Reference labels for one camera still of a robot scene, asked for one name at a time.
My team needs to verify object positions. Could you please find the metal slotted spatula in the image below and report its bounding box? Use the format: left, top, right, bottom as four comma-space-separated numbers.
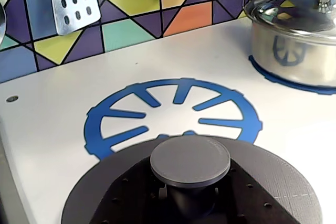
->
48, 0, 102, 37

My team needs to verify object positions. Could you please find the dark gray round lid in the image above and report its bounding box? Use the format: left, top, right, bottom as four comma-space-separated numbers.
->
60, 134, 323, 224

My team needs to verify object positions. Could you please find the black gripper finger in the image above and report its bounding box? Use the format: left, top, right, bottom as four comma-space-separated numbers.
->
214, 159, 302, 224
96, 155, 170, 224

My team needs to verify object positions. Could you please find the blue burner print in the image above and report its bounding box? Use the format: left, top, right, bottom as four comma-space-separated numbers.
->
248, 55, 336, 95
83, 78, 264, 161

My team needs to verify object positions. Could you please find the metal spoon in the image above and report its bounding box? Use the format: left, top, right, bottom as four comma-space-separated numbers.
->
0, 3, 7, 47

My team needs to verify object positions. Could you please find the stainless steel pot lid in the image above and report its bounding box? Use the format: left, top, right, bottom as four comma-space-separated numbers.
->
243, 0, 336, 47

